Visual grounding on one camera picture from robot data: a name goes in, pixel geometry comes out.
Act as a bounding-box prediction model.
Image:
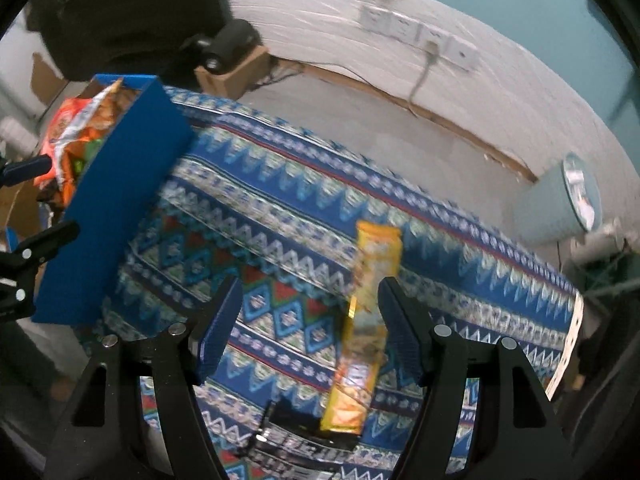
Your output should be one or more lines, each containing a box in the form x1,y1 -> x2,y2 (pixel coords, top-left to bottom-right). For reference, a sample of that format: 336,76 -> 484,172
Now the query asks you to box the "orange stick snack bag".
60,77 -> 141,161

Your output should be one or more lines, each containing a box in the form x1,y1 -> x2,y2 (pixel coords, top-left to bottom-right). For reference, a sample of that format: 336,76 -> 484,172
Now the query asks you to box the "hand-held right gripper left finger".
44,275 -> 244,480

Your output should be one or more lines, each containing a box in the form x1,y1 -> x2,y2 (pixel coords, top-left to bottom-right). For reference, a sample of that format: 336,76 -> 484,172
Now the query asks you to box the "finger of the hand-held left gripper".
0,221 -> 81,323
0,155 -> 53,188

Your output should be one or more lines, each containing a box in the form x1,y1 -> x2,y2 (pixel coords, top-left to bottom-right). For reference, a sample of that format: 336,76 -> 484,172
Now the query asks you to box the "orange-red snack bag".
34,97 -> 96,186

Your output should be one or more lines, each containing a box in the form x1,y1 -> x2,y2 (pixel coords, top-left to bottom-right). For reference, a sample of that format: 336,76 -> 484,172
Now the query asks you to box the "light blue trash bin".
512,152 -> 603,248

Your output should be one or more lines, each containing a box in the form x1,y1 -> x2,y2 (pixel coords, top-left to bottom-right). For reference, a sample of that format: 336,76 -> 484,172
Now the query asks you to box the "white wall socket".
412,25 -> 446,53
442,35 -> 478,72
360,5 -> 388,33
385,14 -> 416,41

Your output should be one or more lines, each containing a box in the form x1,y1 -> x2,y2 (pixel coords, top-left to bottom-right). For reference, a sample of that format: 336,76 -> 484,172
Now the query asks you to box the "grey plug with cable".
407,42 -> 443,111

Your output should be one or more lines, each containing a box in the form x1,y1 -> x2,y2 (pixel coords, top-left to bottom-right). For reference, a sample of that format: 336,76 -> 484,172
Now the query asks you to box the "dark frame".
570,280 -> 640,441

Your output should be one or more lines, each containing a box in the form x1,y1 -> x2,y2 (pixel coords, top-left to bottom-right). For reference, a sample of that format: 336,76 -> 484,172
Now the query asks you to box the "dark furniture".
25,0 -> 236,86

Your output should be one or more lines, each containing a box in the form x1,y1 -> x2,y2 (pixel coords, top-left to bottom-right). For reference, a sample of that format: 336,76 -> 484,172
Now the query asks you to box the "thin floor cable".
250,57 -> 321,91

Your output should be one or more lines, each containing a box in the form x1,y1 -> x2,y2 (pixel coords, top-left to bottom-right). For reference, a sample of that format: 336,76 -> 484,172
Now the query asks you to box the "white and orange snack bag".
52,132 -> 83,208

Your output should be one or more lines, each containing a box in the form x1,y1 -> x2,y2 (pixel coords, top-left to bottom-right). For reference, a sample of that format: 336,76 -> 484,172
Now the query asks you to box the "blue cardboard box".
31,74 -> 196,338

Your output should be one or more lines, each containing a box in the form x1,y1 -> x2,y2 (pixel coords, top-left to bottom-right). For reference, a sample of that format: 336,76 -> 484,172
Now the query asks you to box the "small brown cardboard box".
194,45 -> 271,98

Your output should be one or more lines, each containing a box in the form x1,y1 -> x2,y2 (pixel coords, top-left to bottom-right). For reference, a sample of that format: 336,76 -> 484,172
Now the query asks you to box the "gold snack bag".
320,220 -> 403,436

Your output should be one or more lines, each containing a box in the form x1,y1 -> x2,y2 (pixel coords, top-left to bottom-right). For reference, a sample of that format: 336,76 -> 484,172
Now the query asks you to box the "black device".
180,19 -> 261,72

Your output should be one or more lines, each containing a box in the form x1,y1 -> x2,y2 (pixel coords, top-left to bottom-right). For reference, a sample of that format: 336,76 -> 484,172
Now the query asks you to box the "white plastic object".
570,220 -> 628,266

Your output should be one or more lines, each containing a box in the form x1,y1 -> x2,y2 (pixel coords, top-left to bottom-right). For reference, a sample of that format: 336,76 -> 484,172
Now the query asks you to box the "black and silver snack bag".
250,397 -> 371,466

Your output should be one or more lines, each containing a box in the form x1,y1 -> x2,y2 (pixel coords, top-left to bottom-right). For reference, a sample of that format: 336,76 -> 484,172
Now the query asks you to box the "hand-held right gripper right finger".
377,276 -> 568,480

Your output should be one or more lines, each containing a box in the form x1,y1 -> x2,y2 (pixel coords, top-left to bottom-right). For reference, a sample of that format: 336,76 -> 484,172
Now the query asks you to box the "patterned blue tablecloth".
75,85 -> 586,480

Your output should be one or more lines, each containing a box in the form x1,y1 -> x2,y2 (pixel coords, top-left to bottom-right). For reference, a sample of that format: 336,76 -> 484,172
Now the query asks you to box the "brown cardboard sheet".
0,182 -> 48,281

